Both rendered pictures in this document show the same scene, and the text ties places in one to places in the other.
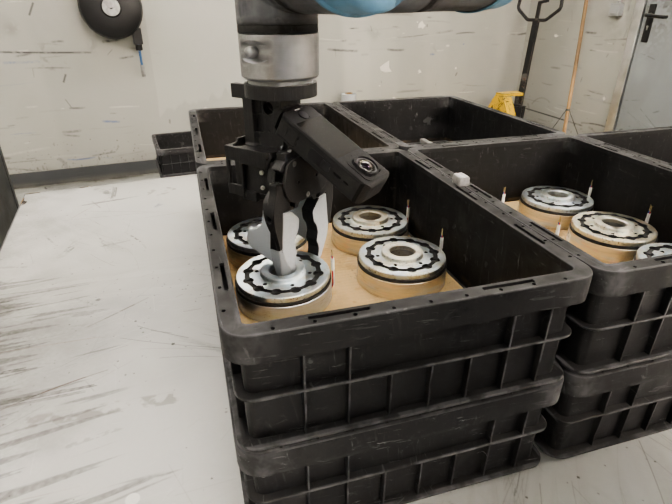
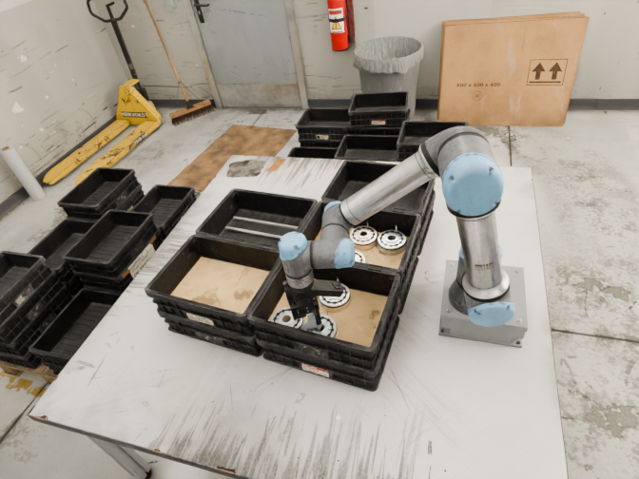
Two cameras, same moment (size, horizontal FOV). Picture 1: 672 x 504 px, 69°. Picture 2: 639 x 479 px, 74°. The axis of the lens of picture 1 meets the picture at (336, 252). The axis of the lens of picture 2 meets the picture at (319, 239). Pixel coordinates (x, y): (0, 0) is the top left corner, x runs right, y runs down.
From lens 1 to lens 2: 1.00 m
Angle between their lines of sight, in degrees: 39
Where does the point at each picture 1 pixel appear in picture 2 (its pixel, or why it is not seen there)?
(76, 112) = not seen: outside the picture
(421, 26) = (24, 59)
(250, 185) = (301, 313)
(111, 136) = not seen: outside the picture
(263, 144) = (300, 299)
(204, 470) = (341, 395)
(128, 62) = not seen: outside the picture
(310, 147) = (323, 292)
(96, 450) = (310, 422)
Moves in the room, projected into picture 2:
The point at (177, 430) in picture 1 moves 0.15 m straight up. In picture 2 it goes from (319, 396) to (312, 371)
